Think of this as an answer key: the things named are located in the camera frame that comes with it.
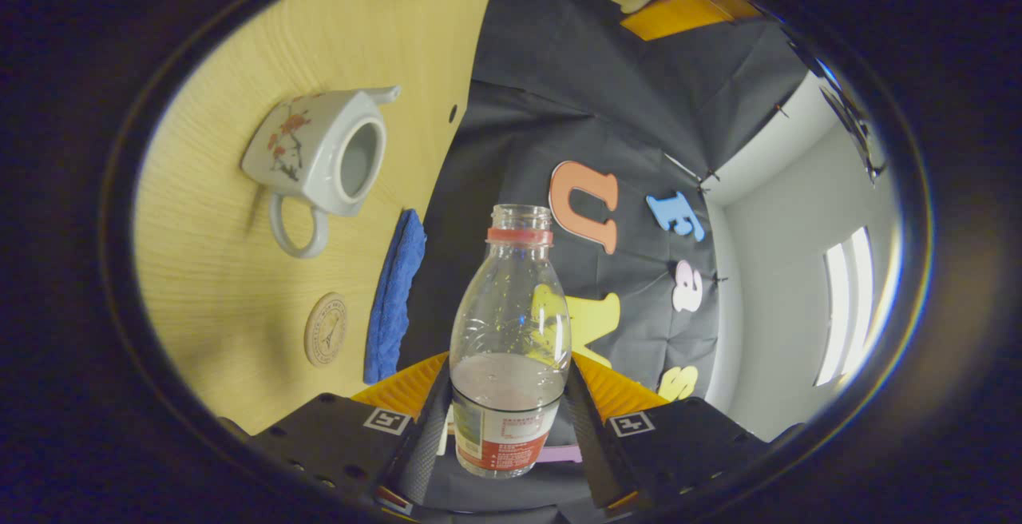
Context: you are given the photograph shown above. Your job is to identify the white floral teacup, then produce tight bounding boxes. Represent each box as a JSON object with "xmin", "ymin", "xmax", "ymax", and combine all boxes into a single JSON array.
[{"xmin": 241, "ymin": 86, "xmax": 400, "ymax": 260}]

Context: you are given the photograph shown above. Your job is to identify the round beige coaster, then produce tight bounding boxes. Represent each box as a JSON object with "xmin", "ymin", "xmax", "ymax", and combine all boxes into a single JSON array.
[{"xmin": 304, "ymin": 292, "xmax": 349, "ymax": 368}]

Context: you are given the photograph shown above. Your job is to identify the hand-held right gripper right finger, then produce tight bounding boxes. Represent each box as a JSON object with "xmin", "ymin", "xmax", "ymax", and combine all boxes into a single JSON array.
[{"xmin": 564, "ymin": 351, "xmax": 806, "ymax": 514}]

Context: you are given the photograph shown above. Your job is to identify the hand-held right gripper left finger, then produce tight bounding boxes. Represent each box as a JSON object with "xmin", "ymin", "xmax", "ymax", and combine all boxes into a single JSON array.
[{"xmin": 248, "ymin": 351, "xmax": 454, "ymax": 513}]

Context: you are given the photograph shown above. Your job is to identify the ceiling light panel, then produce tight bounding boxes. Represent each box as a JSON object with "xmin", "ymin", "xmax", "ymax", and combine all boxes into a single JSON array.
[{"xmin": 814, "ymin": 227, "xmax": 875, "ymax": 387}]

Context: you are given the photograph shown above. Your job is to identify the blue folded towel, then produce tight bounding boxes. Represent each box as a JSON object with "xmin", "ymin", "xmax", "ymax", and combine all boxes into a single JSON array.
[{"xmin": 363, "ymin": 208, "xmax": 427, "ymax": 385}]

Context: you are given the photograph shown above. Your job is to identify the clear plastic water bottle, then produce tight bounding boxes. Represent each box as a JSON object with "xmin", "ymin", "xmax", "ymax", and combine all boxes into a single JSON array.
[{"xmin": 449, "ymin": 204, "xmax": 572, "ymax": 478}]

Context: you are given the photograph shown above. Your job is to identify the black backdrop cloth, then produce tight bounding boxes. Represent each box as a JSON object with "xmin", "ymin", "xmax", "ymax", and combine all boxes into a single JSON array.
[{"xmin": 399, "ymin": 0, "xmax": 811, "ymax": 509}]

